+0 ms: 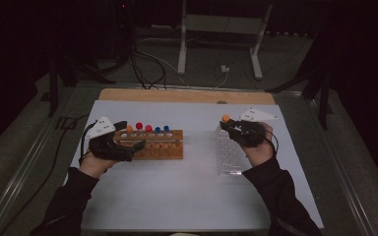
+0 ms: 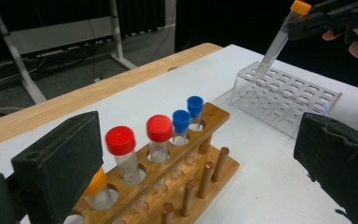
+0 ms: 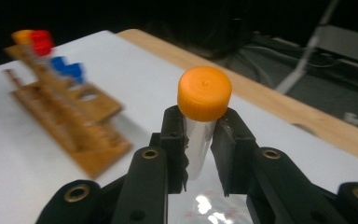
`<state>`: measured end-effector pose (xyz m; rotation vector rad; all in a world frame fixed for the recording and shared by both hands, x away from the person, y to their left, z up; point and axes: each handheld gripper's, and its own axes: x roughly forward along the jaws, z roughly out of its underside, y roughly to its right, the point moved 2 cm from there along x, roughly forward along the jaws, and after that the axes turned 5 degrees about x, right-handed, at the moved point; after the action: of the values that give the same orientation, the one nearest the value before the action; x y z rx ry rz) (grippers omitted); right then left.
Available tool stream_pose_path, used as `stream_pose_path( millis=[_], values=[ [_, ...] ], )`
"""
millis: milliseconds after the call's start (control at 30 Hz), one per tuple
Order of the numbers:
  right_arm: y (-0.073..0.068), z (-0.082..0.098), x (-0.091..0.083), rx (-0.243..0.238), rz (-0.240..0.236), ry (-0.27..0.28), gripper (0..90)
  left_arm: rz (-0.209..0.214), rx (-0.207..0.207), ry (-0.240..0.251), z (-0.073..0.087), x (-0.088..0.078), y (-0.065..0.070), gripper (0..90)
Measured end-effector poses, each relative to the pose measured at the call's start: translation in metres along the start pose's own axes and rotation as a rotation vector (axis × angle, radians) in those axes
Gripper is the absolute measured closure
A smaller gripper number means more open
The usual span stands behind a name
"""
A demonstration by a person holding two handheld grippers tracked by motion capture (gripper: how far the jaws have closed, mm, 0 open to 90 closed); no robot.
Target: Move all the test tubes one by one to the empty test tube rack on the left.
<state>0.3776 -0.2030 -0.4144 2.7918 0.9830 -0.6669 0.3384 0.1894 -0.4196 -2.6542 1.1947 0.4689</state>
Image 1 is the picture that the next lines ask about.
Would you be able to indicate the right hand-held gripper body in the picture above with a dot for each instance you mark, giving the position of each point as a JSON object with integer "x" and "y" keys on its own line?
{"x": 249, "y": 132}

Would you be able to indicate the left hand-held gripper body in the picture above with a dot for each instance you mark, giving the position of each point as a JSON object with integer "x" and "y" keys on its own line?
{"x": 101, "y": 129}

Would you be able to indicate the orange cap test tube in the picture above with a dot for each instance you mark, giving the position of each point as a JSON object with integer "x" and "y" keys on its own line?
{"x": 225, "y": 118}
{"x": 129, "y": 128}

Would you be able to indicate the wooden test tube rack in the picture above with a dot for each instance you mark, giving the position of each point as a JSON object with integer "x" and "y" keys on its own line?
{"x": 159, "y": 147}

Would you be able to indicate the clear acrylic tube rack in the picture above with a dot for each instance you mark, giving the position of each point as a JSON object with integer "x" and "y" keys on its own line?
{"x": 229, "y": 157}

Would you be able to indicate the person's right hand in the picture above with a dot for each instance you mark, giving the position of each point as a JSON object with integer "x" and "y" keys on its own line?
{"x": 259, "y": 154}

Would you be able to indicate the person's left hand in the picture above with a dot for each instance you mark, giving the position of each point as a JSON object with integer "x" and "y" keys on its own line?
{"x": 93, "y": 165}

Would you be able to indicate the pale blue table mat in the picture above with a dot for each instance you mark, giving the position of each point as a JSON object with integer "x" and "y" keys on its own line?
{"x": 177, "y": 196}

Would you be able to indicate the black tripod stand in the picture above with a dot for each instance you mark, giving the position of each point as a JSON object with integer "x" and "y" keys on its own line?
{"x": 54, "y": 85}

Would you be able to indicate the black angled stand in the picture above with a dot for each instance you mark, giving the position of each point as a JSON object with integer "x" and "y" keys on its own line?
{"x": 323, "y": 98}

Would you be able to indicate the white metal stand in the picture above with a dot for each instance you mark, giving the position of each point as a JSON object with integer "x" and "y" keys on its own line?
{"x": 221, "y": 24}

